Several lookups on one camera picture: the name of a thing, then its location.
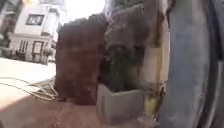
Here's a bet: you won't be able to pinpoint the dark green plant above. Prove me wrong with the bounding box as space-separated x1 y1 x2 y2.
101 44 145 94

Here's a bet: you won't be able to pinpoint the red brick pillar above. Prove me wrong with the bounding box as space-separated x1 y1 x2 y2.
53 13 109 106

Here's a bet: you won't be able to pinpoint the grey planter box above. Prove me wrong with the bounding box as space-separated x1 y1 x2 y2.
95 82 146 126

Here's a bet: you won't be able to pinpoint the white building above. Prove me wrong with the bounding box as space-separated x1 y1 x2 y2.
0 0 69 65

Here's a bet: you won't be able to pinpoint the dark stone wall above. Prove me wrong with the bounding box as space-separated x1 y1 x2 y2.
103 0 158 54

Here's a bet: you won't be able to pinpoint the pale yellow post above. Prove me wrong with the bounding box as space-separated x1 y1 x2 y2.
138 0 172 118

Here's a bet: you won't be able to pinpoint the pale cables on ground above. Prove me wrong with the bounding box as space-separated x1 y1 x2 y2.
0 76 60 102

